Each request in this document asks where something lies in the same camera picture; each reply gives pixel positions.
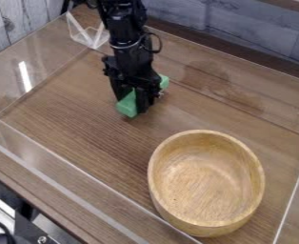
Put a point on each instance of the green rectangular block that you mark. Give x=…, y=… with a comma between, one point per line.
x=127, y=105

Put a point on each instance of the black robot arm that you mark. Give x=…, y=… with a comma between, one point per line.
x=124, y=18

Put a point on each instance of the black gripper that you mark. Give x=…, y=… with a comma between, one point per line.
x=128, y=67

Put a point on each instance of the clear acrylic corner bracket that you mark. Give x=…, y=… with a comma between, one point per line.
x=91, y=37

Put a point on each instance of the clear acrylic enclosure wall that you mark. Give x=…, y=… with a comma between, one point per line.
x=75, y=157

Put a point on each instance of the wooden bowl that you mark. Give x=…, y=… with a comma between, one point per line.
x=207, y=182

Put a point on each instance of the black metal table bracket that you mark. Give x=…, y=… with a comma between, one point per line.
x=27, y=233

